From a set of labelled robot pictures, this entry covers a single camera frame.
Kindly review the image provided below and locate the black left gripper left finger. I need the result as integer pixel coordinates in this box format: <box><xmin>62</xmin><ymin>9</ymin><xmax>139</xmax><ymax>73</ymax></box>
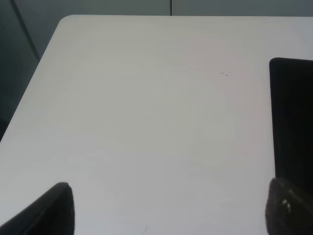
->
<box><xmin>0</xmin><ymin>182</ymin><xmax>75</xmax><ymax>235</ymax></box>

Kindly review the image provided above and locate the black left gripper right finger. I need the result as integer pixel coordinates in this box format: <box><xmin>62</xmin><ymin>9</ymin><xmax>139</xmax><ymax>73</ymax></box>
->
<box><xmin>265</xmin><ymin>178</ymin><xmax>313</xmax><ymax>235</ymax></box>

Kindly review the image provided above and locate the black mouse pad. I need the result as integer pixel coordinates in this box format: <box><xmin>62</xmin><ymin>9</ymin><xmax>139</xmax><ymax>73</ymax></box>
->
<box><xmin>269</xmin><ymin>58</ymin><xmax>313</xmax><ymax>195</ymax></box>

